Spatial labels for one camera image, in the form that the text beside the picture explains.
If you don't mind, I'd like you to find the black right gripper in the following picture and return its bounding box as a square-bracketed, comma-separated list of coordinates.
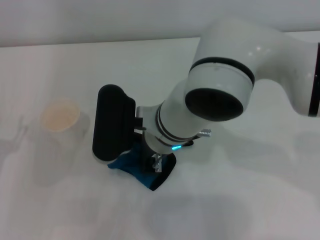
[142, 142, 164, 174]

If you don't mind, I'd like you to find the blue rag with black trim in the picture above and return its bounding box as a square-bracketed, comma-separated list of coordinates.
[107, 141, 178, 192]

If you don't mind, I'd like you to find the white paper cup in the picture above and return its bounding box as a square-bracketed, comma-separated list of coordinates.
[39, 98, 91, 152]

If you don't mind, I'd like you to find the silver plug with black cable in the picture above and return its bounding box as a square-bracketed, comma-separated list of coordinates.
[181, 128, 213, 148]

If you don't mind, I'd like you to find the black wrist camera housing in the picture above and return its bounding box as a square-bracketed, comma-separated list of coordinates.
[91, 84, 137, 165]

